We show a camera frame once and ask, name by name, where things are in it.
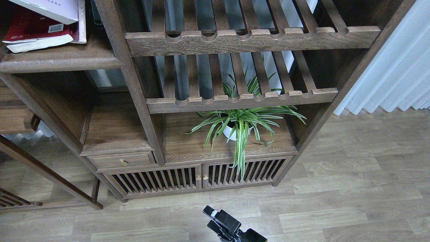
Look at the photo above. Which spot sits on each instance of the green spine book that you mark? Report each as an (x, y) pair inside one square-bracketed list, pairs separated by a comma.
[(97, 21)]

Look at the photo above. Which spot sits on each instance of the white plant pot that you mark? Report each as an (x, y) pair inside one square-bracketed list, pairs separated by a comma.
[(234, 132)]

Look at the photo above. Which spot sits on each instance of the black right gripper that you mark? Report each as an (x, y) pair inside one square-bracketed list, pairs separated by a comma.
[(228, 228)]

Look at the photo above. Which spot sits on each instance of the white lavender paperback book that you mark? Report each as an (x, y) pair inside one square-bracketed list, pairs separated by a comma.
[(63, 11)]

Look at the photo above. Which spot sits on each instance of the red paperback book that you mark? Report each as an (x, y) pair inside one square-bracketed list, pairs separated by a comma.
[(31, 31)]

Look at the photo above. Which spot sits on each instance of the dark maroon hardcover book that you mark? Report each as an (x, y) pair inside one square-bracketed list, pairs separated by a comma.
[(80, 33)]

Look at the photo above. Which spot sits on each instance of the white pleated curtain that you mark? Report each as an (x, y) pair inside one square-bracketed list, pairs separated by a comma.
[(399, 75)]

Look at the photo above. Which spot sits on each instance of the dark wooden bookshelf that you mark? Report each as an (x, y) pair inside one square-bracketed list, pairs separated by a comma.
[(134, 89)]

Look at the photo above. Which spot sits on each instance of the green spider plant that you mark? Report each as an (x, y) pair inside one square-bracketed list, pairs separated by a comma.
[(261, 119)]

